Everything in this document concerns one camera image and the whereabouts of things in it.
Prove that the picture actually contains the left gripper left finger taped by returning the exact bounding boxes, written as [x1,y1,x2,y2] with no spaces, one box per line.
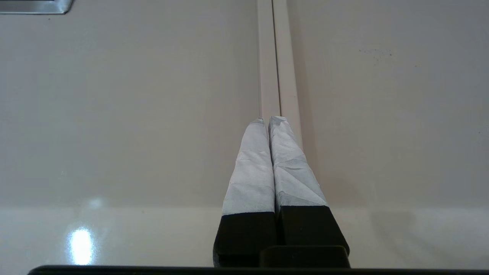
[213,118,277,268]

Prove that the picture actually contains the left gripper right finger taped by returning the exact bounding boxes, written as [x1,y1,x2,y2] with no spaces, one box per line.
[269,116,350,256]

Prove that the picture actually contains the beige counter divider strip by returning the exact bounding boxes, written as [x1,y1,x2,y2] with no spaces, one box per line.
[257,0,304,149]

